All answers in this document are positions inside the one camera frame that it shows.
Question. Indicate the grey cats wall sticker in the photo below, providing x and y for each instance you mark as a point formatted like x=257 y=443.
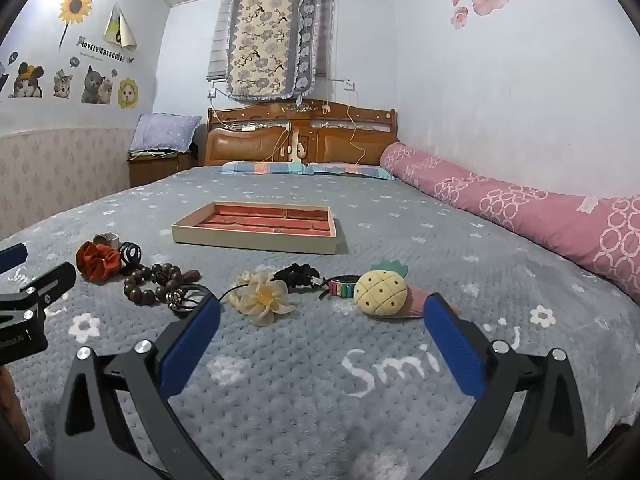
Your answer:
x=96 y=87

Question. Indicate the beige jewelry tray red lining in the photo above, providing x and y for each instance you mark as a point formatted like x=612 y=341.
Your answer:
x=255 y=227

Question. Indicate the pink patterned bolster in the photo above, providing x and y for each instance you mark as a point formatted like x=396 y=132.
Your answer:
x=525 y=205

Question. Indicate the lettering wall sticker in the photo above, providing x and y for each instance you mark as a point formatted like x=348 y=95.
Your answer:
x=105 y=50

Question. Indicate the purple dotted cushion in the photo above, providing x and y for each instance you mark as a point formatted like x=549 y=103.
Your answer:
x=162 y=132

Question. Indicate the beige wrist band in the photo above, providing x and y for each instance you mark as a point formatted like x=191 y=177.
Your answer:
x=106 y=240

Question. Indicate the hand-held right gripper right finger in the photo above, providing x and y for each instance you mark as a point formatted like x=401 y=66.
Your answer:
x=452 y=350

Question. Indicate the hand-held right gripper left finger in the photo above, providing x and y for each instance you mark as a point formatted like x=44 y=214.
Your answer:
x=192 y=345

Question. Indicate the wooden bed headboard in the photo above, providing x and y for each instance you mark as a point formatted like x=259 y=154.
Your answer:
x=250 y=147

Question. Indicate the sunflower cat wall sticker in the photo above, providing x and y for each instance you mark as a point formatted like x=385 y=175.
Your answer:
x=127 y=94

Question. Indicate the rainbow hair clip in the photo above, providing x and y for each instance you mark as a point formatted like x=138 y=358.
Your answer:
x=342 y=287

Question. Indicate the hat cat wall sticker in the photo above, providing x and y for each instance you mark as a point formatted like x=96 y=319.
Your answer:
x=26 y=82

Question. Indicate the curled paper poster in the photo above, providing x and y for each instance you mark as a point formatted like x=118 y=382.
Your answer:
x=119 y=27

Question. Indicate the grey flower print blanket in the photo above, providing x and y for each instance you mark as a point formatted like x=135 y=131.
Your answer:
x=310 y=400

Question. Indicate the black hair claw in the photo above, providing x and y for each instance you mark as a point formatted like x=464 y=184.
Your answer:
x=130 y=255

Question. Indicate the person's left hand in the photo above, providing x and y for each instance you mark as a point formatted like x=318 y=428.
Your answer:
x=11 y=405

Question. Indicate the striped pillow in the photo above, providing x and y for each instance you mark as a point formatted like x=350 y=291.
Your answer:
x=350 y=171
x=260 y=168

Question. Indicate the tabby kitten wall sticker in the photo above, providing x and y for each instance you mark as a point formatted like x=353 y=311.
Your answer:
x=63 y=85

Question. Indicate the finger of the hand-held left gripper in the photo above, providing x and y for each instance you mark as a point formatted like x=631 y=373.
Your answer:
x=52 y=280
x=11 y=257

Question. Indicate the pineapple plush hair clip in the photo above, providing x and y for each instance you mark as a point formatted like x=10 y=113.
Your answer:
x=380 y=292

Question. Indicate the wooden nightstand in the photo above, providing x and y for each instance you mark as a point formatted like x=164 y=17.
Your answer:
x=152 y=170

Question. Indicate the floral hanging quilt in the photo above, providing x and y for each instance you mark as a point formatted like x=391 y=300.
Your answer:
x=262 y=40

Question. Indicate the orange fabric scrunchie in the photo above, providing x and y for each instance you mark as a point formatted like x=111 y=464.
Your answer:
x=97 y=262

